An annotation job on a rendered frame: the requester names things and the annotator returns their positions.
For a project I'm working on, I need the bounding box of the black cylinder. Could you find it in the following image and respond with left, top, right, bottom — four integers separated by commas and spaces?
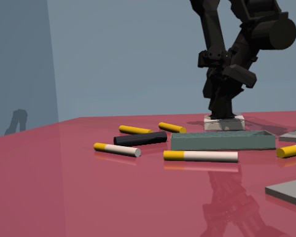
114, 131, 167, 147

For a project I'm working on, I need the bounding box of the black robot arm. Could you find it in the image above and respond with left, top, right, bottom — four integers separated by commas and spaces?
189, 0, 296, 120

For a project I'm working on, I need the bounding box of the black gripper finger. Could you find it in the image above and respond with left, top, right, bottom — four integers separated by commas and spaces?
211, 77, 244, 112
209, 78, 219, 111

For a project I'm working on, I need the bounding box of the white cylinder with yellow end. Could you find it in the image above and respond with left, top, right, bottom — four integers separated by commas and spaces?
94, 143, 141, 157
276, 145, 296, 158
163, 150, 238, 162

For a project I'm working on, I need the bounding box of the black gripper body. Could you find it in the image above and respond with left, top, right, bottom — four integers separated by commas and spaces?
208, 43, 258, 88

